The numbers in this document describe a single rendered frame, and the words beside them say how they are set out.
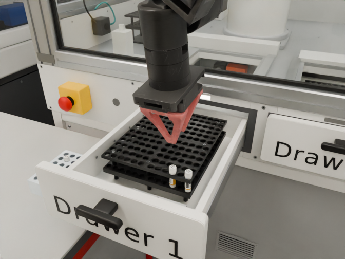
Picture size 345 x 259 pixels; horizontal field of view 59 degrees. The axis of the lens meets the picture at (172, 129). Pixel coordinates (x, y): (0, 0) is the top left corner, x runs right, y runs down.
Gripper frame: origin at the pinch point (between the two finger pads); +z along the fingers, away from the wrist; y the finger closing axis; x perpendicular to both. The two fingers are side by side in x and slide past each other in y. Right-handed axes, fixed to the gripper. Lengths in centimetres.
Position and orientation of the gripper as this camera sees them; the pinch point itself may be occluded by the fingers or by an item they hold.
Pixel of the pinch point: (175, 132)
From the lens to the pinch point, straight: 48.0
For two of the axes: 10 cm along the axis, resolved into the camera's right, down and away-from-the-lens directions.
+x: -8.9, -2.1, 4.1
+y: 4.5, -5.8, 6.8
